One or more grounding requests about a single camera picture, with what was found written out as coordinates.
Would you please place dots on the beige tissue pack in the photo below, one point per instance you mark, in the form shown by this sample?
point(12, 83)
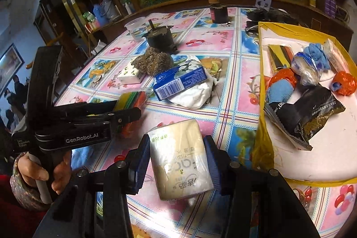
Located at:
point(178, 154)

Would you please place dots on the white bottle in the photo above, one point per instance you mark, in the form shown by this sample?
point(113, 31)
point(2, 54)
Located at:
point(128, 8)

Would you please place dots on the black round device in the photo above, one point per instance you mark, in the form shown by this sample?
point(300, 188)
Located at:
point(159, 37)

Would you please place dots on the wall poster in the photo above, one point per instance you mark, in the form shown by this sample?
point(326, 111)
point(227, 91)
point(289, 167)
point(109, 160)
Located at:
point(11, 73)

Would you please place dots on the printed tablecloth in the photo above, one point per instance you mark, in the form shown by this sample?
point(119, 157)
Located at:
point(237, 81)

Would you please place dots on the green packet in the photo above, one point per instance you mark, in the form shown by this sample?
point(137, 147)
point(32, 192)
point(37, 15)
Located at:
point(89, 17)

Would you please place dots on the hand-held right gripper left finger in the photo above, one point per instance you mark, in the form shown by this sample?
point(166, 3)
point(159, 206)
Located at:
point(140, 171)

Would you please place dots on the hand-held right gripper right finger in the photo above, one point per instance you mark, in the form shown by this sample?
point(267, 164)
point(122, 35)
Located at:
point(214, 168)

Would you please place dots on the blue and white plastic packet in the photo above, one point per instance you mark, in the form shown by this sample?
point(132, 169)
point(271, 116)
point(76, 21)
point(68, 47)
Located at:
point(305, 68)

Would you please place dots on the clear plastic packet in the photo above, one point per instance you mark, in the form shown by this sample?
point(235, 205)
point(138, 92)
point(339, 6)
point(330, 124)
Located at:
point(336, 55)

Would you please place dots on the blue and white carton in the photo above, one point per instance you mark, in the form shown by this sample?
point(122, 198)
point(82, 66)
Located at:
point(178, 84)

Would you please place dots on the yellow box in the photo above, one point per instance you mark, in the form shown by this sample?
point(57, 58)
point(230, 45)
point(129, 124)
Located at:
point(279, 160)

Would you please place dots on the white plastic bag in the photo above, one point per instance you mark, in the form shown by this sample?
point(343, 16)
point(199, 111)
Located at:
point(192, 97)

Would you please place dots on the white sack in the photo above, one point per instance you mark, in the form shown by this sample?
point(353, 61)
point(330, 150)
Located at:
point(97, 47)

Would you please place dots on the orange mesh ball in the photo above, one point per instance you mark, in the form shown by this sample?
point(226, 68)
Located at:
point(344, 83)

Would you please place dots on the purple bottle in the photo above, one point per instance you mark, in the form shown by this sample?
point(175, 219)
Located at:
point(328, 6)
point(335, 7)

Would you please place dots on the white tissue pack yellow print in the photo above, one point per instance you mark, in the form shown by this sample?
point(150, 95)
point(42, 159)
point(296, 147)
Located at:
point(127, 75)

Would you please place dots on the blue jug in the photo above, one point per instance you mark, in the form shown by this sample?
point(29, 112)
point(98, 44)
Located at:
point(98, 15)

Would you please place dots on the person's red clothing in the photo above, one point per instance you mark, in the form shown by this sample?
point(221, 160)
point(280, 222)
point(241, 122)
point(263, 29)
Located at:
point(14, 221)

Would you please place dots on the black snack packet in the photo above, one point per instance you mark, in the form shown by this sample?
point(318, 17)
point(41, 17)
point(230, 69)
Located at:
point(306, 109)

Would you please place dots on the brown knit cloth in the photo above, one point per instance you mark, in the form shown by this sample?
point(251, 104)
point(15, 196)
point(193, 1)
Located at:
point(153, 61)

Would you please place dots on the black cylinder with wooden knob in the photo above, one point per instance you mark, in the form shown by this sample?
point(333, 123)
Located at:
point(219, 13)

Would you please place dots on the clear plastic container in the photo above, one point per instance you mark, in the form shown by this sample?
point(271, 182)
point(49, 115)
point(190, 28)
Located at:
point(135, 29)

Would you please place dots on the person's left hand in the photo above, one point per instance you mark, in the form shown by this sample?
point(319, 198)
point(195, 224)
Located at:
point(62, 174)

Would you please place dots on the grey kettle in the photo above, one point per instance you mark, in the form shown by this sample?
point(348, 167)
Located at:
point(110, 8)

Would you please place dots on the multicoloured sponge pack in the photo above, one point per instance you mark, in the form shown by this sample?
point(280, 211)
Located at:
point(129, 100)

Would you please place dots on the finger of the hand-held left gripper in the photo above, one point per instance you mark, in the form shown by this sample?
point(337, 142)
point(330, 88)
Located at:
point(89, 108)
point(122, 115)

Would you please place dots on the yellow and black striped packet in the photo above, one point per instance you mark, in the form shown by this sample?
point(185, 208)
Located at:
point(280, 58)

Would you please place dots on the light blue cloth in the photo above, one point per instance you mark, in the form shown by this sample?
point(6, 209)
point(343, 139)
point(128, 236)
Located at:
point(315, 52)

